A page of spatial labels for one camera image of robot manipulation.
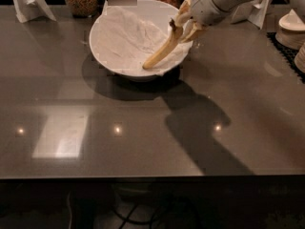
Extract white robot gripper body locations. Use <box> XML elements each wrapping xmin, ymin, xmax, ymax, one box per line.
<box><xmin>191</xmin><ymin>0</ymin><xmax>237</xmax><ymax>26</ymax></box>

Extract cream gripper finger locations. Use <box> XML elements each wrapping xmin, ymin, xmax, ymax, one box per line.
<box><xmin>174</xmin><ymin>0</ymin><xmax>192</xmax><ymax>27</ymax></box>
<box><xmin>179</xmin><ymin>19</ymin><xmax>208</xmax><ymax>43</ymax></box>

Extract yellow banana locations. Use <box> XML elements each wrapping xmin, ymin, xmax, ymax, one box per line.
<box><xmin>142</xmin><ymin>19</ymin><xmax>183</xmax><ymax>70</ymax></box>

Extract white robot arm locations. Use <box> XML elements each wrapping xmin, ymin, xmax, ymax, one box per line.
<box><xmin>174</xmin><ymin>0</ymin><xmax>305</xmax><ymax>43</ymax></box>

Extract white paper napkin in bowl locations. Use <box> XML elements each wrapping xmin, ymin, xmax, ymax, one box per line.
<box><xmin>95</xmin><ymin>0</ymin><xmax>193</xmax><ymax>77</ymax></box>

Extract white bowl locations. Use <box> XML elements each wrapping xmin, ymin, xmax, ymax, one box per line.
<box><xmin>89</xmin><ymin>0</ymin><xmax>194</xmax><ymax>82</ymax></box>

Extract white folded card right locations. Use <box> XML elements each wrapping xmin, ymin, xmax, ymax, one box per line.
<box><xmin>231</xmin><ymin>0</ymin><xmax>270</xmax><ymax>30</ymax></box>

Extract white folded card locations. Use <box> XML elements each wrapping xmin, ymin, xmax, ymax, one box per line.
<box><xmin>231</xmin><ymin>0</ymin><xmax>270</xmax><ymax>30</ymax></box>
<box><xmin>13</xmin><ymin>0</ymin><xmax>56</xmax><ymax>23</ymax></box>

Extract stack of beige plates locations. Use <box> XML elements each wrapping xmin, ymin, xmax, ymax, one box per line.
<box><xmin>275</xmin><ymin>9</ymin><xmax>305</xmax><ymax>73</ymax></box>

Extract black rubber mat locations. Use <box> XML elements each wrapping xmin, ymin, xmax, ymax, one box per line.
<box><xmin>266</xmin><ymin>32</ymin><xmax>305</xmax><ymax>84</ymax></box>

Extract white folded card left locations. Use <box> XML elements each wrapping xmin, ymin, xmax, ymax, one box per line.
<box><xmin>13</xmin><ymin>0</ymin><xmax>56</xmax><ymax>23</ymax></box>

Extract black cables under table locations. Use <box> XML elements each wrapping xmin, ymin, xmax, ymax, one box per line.
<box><xmin>108</xmin><ymin>188</ymin><xmax>179</xmax><ymax>229</ymax></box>

